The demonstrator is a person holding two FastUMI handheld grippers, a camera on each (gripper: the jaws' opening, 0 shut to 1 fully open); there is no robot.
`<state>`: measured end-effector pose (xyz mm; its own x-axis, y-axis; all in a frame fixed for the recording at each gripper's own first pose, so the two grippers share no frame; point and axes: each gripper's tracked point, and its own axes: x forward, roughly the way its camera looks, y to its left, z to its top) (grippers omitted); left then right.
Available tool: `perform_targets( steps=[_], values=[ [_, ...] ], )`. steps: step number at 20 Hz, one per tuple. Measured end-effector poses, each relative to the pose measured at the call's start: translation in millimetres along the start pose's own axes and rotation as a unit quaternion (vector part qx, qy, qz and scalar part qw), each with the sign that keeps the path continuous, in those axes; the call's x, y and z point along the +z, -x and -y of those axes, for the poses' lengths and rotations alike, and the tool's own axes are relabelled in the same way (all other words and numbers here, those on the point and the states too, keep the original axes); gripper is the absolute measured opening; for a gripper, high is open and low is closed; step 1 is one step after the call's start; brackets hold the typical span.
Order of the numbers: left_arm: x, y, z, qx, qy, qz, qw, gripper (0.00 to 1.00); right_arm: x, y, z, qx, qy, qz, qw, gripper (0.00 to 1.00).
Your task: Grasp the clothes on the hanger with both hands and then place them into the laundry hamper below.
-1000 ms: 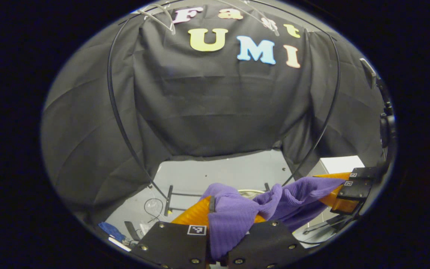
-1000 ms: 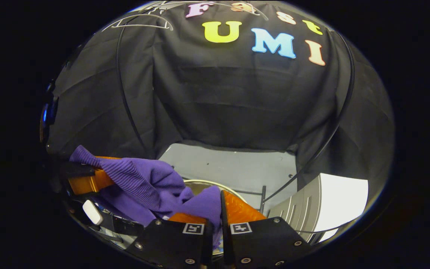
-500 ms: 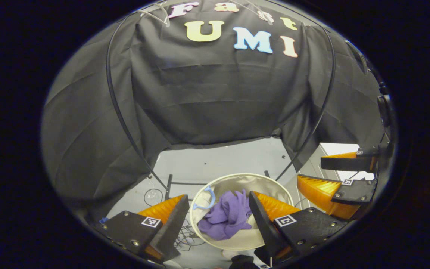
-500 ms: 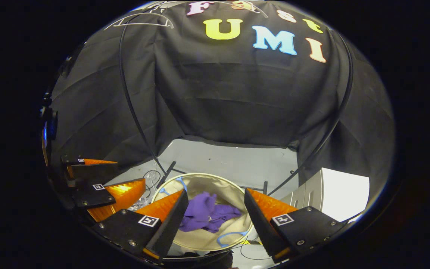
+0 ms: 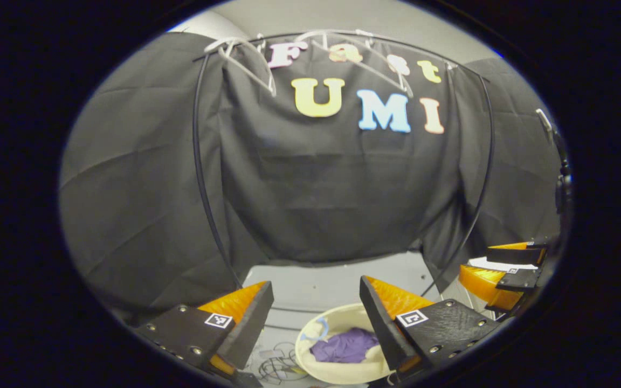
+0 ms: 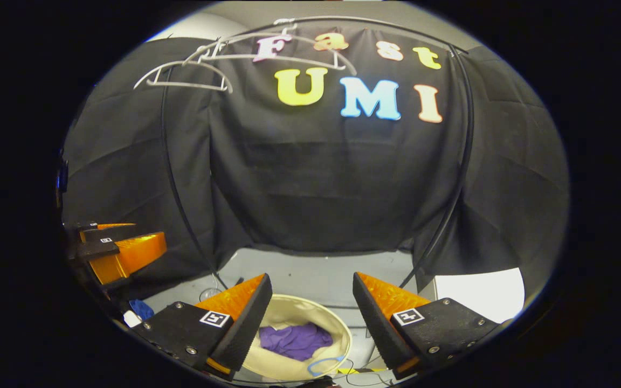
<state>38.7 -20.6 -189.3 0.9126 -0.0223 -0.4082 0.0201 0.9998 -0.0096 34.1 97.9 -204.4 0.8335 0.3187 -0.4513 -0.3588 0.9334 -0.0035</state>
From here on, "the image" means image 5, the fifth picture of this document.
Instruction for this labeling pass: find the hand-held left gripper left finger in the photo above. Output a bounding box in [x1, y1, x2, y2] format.
[134, 280, 275, 378]

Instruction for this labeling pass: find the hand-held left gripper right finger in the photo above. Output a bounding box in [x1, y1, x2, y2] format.
[359, 275, 501, 378]

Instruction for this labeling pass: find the purple knit cardigan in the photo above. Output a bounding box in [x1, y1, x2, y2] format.
[309, 327, 381, 364]

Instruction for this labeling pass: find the cream laundry hamper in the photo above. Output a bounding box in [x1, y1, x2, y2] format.
[294, 303, 397, 385]

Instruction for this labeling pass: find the black metal clothes rack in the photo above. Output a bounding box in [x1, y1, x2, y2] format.
[192, 30, 497, 297]

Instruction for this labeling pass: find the white clothes hanger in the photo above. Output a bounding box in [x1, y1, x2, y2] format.
[293, 29, 415, 99]
[203, 36, 279, 99]

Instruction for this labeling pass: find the black backdrop cloth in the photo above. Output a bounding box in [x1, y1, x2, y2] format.
[58, 31, 564, 324]

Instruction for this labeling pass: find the black cable bundle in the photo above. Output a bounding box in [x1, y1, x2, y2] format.
[256, 341, 312, 385]

